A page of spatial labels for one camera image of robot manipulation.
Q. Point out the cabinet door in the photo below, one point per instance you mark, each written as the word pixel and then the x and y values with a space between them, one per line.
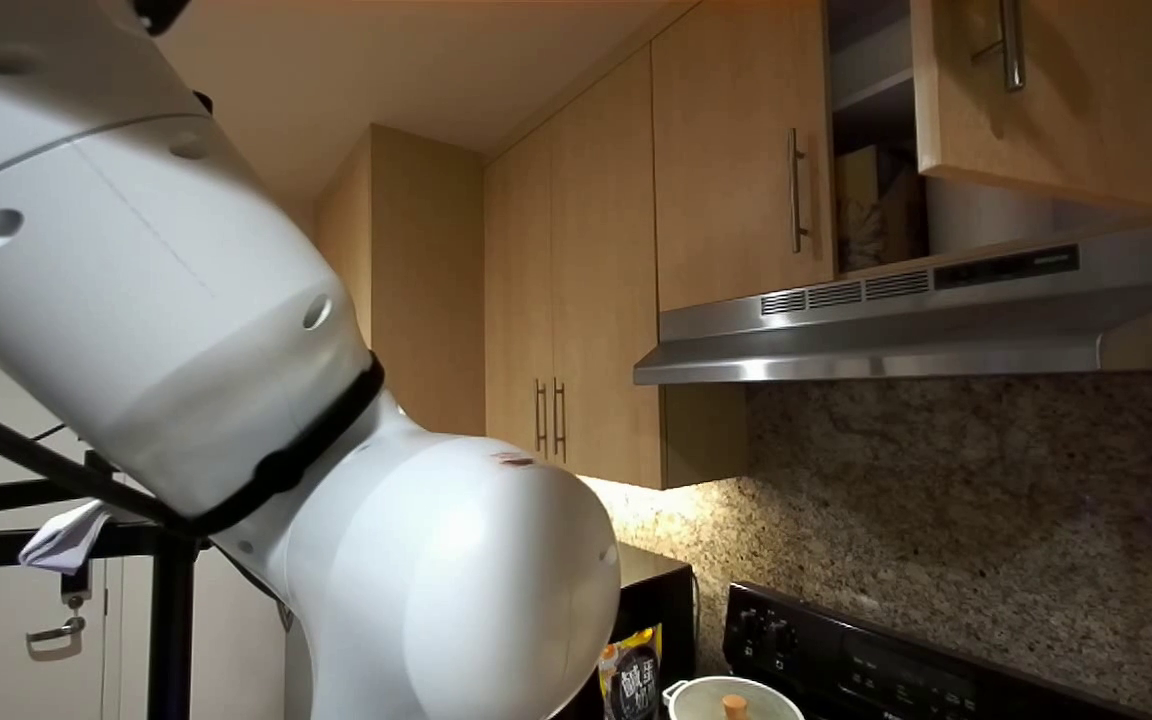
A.
pixel 742 150
pixel 1040 97

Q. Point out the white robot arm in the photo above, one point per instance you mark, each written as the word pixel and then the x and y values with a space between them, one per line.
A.
pixel 173 319

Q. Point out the black microwave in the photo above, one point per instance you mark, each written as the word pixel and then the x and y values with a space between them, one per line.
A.
pixel 652 588

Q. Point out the stainless steel range hood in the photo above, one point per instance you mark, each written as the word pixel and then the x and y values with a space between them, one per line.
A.
pixel 1066 307

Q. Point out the tall wooden wall cabinets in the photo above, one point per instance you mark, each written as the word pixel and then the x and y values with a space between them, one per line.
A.
pixel 519 293

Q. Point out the black metal stand frame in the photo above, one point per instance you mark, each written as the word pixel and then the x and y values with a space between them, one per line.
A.
pixel 141 528

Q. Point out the white door with handle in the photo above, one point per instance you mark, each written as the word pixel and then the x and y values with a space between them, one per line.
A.
pixel 95 661

